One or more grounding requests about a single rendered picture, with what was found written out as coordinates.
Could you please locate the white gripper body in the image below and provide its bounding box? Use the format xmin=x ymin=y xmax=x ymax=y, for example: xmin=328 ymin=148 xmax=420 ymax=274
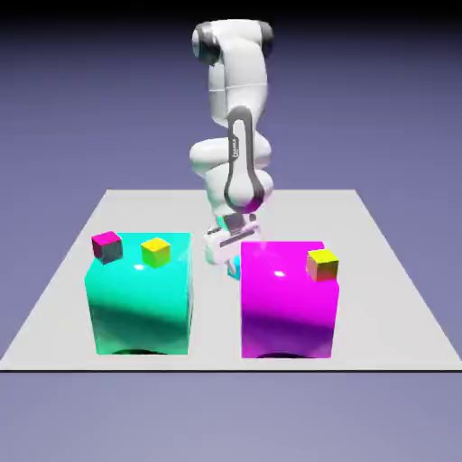
xmin=203 ymin=222 xmax=263 ymax=267

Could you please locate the small yellow cube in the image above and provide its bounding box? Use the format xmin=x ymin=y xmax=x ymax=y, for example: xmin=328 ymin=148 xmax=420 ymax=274
xmin=306 ymin=247 xmax=340 ymax=283
xmin=140 ymin=236 xmax=171 ymax=269

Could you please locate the small magenta cube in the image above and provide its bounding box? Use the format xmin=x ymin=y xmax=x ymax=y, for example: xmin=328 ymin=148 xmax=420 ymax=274
xmin=90 ymin=230 xmax=125 ymax=265

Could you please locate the large magenta box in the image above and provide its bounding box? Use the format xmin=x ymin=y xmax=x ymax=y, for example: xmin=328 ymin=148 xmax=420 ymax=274
xmin=240 ymin=240 xmax=341 ymax=360

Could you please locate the large cyan box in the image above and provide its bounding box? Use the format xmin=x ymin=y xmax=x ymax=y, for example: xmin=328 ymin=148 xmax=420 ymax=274
xmin=83 ymin=231 xmax=195 ymax=357

